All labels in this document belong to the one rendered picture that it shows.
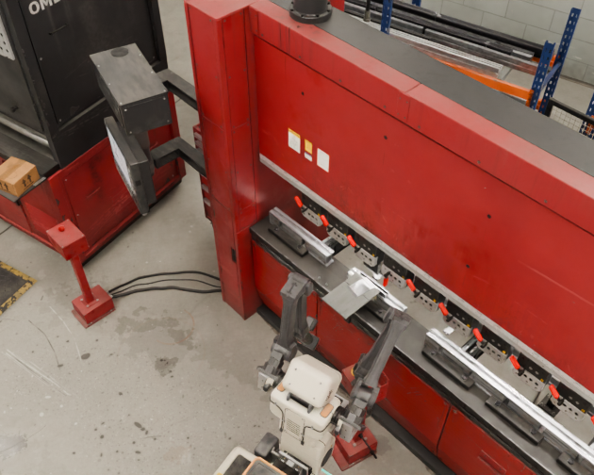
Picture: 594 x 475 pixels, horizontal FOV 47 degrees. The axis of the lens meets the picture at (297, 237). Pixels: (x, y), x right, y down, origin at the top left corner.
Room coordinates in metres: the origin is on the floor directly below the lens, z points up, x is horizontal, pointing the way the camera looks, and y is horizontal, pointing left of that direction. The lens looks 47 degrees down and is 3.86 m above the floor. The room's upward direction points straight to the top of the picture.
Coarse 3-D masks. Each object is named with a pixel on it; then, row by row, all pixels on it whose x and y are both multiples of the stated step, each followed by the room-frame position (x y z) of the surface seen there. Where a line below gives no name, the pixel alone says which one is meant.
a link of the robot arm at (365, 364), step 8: (384, 320) 1.81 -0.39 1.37; (384, 328) 1.82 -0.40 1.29; (384, 336) 1.78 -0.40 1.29; (376, 344) 1.77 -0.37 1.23; (368, 352) 1.79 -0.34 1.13; (376, 352) 1.76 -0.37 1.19; (360, 360) 1.79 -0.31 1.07; (368, 360) 1.75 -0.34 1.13; (360, 368) 1.74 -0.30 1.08; (368, 368) 1.74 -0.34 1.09
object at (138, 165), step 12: (108, 120) 2.98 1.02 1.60; (120, 132) 2.88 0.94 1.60; (120, 144) 2.77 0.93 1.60; (132, 144) 2.81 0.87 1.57; (132, 156) 2.67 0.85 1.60; (144, 156) 2.71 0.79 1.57; (132, 168) 2.61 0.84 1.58; (144, 168) 2.67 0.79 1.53; (132, 180) 2.63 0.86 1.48; (144, 180) 2.66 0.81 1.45; (132, 192) 2.70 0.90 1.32; (144, 192) 2.63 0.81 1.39; (144, 204) 2.62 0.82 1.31
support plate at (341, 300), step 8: (352, 280) 2.35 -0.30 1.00; (336, 288) 2.29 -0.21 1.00; (344, 288) 2.29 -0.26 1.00; (376, 288) 2.29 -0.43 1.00; (328, 296) 2.24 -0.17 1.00; (336, 296) 2.24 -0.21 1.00; (344, 296) 2.24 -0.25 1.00; (352, 296) 2.24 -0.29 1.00; (360, 296) 2.24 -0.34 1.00; (368, 296) 2.24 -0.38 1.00; (328, 304) 2.18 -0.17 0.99; (336, 304) 2.18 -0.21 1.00; (344, 304) 2.18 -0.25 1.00; (352, 304) 2.18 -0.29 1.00; (360, 304) 2.18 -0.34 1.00; (344, 312) 2.13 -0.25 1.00; (352, 312) 2.13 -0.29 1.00
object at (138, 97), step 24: (120, 48) 3.13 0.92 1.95; (96, 72) 3.03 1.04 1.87; (120, 72) 2.92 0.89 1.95; (144, 72) 2.92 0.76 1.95; (120, 96) 2.71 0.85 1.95; (144, 96) 2.71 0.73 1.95; (120, 120) 2.70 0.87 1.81; (144, 120) 2.69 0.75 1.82; (168, 120) 2.74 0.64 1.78; (144, 144) 3.06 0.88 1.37
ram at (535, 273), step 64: (256, 64) 2.93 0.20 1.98; (320, 128) 2.60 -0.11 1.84; (384, 128) 2.32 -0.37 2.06; (320, 192) 2.59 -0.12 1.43; (384, 192) 2.28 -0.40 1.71; (448, 192) 2.04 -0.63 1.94; (512, 192) 1.85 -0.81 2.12; (448, 256) 1.99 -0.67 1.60; (512, 256) 1.79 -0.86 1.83; (576, 256) 1.63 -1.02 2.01; (512, 320) 1.72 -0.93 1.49; (576, 320) 1.55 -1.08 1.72
